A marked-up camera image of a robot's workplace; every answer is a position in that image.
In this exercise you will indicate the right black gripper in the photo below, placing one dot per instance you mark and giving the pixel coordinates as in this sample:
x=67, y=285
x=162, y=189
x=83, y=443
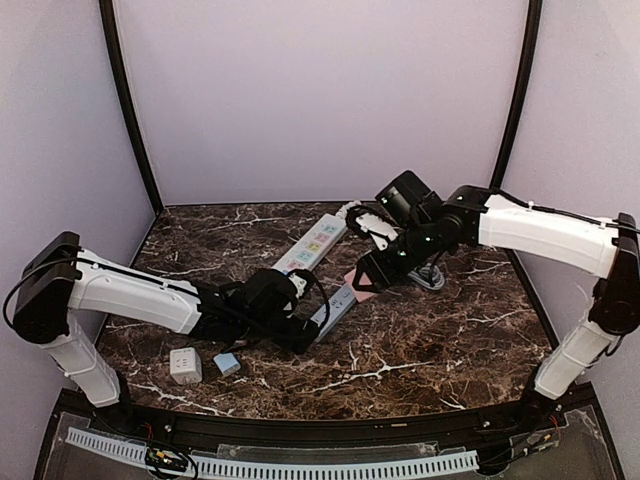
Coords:
x=379, y=265

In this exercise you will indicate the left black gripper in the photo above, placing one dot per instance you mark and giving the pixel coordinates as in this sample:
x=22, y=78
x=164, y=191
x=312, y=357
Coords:
x=298, y=335

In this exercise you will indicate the large pink cube socket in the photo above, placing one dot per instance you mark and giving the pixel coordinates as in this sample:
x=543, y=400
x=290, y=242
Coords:
x=359, y=295

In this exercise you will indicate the grey-blue power strip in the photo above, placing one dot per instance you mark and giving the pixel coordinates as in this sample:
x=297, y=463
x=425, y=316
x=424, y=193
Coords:
x=339, y=304

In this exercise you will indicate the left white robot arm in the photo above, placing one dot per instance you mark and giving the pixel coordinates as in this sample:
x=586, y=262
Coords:
x=65, y=277

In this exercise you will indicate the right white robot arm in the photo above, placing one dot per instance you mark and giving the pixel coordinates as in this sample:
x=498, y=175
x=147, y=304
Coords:
x=416, y=225

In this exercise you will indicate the small blue plug adapter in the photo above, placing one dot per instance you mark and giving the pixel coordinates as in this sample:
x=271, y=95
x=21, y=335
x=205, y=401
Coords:
x=227, y=364

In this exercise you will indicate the white multicolour power strip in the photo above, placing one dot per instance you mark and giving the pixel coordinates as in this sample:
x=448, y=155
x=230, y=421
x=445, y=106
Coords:
x=314, y=245

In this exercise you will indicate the white cube socket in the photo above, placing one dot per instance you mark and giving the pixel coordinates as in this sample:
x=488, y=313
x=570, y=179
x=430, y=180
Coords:
x=185, y=366

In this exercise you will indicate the small circuit board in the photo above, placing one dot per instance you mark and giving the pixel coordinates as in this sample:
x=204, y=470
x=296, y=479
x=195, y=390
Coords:
x=166, y=459

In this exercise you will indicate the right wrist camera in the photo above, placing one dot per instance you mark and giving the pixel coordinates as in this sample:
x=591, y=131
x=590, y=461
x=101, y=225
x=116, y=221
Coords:
x=367, y=223

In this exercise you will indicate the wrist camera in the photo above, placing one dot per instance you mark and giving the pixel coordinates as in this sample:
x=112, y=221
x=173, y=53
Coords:
x=300, y=278
x=367, y=223

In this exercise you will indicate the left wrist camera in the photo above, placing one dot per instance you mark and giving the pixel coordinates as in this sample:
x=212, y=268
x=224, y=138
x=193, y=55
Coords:
x=300, y=278

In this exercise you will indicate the black front table rail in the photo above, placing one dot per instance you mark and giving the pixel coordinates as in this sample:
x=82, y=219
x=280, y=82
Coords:
x=481, y=428

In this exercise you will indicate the right black frame post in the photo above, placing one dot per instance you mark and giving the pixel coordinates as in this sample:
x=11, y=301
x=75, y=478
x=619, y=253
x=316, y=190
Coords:
x=521, y=83

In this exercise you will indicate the black frame post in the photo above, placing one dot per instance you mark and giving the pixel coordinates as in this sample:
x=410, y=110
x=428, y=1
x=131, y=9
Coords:
x=521, y=83
x=126, y=102

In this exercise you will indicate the white slotted cable duct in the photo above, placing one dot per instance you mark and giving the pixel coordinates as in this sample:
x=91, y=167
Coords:
x=410, y=461

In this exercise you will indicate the left black frame post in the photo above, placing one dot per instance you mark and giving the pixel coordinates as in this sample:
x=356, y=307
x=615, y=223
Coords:
x=126, y=102

